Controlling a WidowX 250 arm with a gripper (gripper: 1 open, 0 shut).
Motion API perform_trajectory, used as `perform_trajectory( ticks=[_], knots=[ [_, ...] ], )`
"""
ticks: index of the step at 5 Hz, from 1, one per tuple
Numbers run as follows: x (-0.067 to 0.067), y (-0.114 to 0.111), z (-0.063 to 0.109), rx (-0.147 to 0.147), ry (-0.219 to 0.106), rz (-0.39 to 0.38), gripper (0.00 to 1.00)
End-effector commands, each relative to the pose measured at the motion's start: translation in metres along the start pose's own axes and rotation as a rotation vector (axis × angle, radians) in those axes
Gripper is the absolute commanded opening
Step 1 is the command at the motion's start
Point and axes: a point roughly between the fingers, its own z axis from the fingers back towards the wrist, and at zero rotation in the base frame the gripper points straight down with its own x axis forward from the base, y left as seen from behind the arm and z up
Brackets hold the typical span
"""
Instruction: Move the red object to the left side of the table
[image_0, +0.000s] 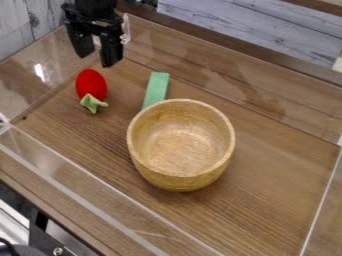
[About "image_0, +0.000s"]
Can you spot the wooden bowl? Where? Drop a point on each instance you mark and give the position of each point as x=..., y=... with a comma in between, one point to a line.
x=180, y=141

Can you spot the clear acrylic tray walls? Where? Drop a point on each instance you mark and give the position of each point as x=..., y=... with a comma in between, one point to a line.
x=273, y=206

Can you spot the green rectangular block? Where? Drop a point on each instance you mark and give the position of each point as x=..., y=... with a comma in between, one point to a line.
x=156, y=88

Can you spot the black metal table bracket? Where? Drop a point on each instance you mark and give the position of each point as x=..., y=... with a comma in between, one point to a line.
x=52, y=240

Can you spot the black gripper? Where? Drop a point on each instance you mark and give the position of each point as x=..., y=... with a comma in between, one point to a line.
x=92, y=17

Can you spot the red plush fruit green stem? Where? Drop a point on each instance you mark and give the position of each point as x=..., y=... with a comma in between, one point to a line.
x=90, y=90

